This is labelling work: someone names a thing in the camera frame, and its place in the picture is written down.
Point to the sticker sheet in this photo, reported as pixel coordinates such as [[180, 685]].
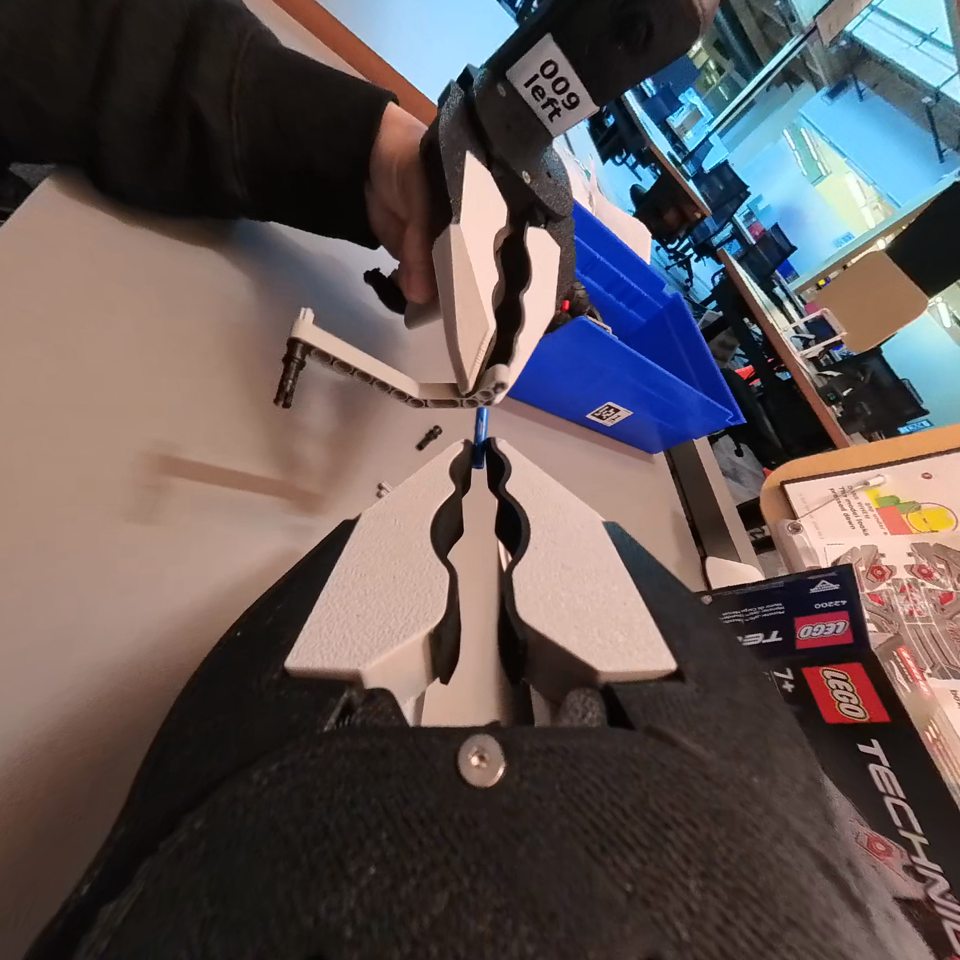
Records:
[[900, 607]]

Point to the grey desk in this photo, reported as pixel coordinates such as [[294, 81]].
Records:
[[112, 600]]

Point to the long wooden table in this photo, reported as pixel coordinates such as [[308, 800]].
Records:
[[757, 315]]

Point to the blue pin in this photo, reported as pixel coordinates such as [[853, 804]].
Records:
[[481, 435]]

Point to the grey bent beam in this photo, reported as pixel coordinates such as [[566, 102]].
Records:
[[360, 371]]

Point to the small black pin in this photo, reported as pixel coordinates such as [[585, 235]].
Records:
[[429, 437]]

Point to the grey metal rail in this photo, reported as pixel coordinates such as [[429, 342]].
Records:
[[712, 517]]

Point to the black toy set box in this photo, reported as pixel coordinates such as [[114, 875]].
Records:
[[840, 712]]

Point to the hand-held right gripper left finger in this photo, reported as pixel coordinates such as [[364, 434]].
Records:
[[375, 592]]

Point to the pile of toy parts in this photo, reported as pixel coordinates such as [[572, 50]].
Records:
[[574, 304]]

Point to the person's left forearm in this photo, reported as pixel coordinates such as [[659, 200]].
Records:
[[187, 105]]

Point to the wooden board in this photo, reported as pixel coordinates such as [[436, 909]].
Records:
[[776, 472]]

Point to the blue storage bin with tag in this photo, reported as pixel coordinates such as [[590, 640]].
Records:
[[637, 375]]

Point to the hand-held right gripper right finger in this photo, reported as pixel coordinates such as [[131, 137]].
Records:
[[585, 600]]

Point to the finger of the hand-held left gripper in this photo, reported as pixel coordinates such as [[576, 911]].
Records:
[[465, 262], [541, 277]]

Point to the plain blue storage bin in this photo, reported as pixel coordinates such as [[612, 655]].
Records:
[[615, 262]]

